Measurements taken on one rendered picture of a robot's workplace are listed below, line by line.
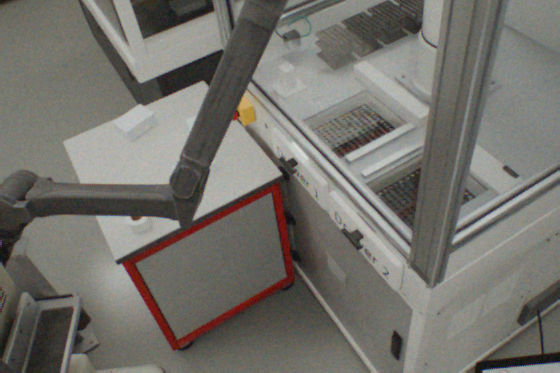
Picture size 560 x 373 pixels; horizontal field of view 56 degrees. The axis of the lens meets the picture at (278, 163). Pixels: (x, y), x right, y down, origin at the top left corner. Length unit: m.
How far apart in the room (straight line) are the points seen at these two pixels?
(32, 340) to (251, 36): 0.79
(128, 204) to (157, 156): 0.86
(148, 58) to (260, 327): 1.17
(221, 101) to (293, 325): 1.53
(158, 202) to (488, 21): 0.63
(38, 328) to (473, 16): 1.02
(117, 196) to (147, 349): 1.38
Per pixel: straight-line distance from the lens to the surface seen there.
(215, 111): 0.86
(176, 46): 2.13
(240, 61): 0.81
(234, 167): 1.76
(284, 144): 1.57
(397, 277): 1.33
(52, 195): 1.10
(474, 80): 0.81
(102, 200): 1.05
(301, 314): 2.28
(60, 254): 2.78
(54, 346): 1.23
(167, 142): 1.92
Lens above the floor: 2.03
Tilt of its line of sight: 46 degrees down
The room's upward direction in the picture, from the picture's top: 9 degrees counter-clockwise
